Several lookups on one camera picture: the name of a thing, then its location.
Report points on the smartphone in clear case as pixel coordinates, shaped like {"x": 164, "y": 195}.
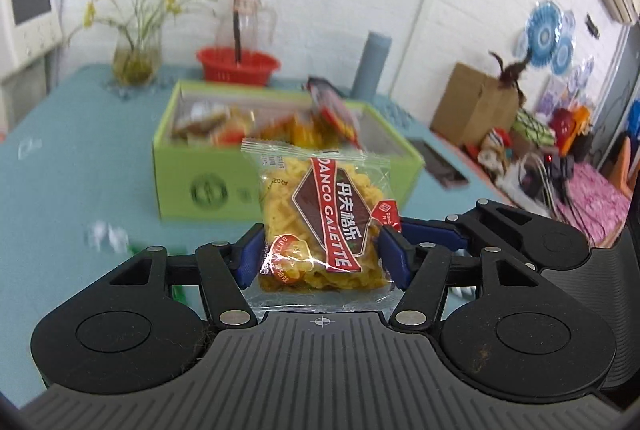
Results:
{"x": 448, "y": 176}

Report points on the glass vase with yellow flowers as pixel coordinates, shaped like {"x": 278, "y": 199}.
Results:
{"x": 139, "y": 24}

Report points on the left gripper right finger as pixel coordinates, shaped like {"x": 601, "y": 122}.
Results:
{"x": 498, "y": 324}

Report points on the grey cylindrical bottle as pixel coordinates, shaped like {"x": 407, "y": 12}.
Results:
{"x": 371, "y": 66}

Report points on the yellow galette snack packet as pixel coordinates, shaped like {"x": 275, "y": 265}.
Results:
{"x": 322, "y": 213}

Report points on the white water dispenser machine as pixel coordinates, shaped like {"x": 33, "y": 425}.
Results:
{"x": 29, "y": 30}

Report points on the blue paper fan decoration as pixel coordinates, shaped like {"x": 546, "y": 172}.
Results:
{"x": 549, "y": 37}

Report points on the yellow candy bag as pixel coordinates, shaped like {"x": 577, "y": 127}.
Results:
{"x": 303, "y": 131}

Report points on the red orange snack bag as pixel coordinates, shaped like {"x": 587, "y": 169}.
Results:
{"x": 330, "y": 105}

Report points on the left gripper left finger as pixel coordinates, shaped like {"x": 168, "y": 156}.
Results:
{"x": 149, "y": 320}

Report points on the green cardboard box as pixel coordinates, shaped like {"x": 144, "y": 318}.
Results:
{"x": 201, "y": 182}

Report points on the clear glass pitcher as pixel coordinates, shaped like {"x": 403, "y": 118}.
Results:
{"x": 258, "y": 23}

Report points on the black straw in pitcher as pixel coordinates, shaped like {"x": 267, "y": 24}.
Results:
{"x": 237, "y": 31}

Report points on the brown cardboard box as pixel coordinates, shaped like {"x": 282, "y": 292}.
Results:
{"x": 472, "y": 105}

